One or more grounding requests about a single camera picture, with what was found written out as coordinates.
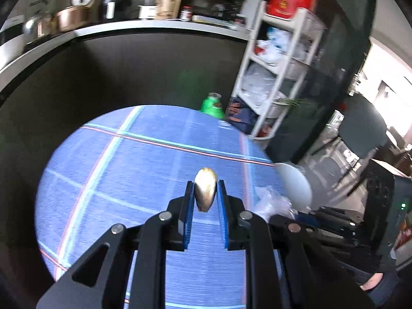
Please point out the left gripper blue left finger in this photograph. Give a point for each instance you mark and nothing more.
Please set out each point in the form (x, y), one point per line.
(180, 226)

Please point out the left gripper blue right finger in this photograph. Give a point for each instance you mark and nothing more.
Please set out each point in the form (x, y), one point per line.
(233, 235)

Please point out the brown peanut shell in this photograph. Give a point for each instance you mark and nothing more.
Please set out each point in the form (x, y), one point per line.
(205, 188)

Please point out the clear plastic wrap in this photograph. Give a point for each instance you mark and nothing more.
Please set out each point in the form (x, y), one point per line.
(271, 203)

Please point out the white trash bin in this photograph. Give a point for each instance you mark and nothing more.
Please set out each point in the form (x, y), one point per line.
(296, 186)

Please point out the dark kitchen counter cabinet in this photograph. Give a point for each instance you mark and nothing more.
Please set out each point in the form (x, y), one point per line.
(53, 88)

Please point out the blue plaid tablecloth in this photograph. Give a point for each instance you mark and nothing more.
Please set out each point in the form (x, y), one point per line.
(124, 167)

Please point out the green thermos bottle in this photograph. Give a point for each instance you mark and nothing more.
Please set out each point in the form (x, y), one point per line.
(212, 106)

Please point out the dark blue snack bag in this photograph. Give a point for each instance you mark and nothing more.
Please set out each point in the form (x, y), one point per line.
(240, 115)

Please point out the green potted plant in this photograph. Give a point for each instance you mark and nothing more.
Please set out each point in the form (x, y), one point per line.
(293, 102)

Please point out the white plastic storage rack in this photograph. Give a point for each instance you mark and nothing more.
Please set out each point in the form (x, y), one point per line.
(289, 71)

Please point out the red lidded jar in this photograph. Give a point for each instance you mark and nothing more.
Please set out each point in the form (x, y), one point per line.
(186, 14)

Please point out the black toaster oven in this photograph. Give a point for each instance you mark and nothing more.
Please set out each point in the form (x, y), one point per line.
(225, 10)

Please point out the brown paper bag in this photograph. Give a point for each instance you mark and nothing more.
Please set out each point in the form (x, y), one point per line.
(167, 9)

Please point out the black air fryer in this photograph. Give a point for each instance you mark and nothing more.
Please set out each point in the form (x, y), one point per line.
(114, 10)

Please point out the copper pot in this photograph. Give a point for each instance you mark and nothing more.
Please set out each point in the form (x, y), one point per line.
(72, 18)

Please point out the steel kettle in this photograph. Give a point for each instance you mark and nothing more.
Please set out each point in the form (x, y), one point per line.
(39, 25)

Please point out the white rice cooker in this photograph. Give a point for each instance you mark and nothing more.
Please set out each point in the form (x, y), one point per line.
(12, 40)

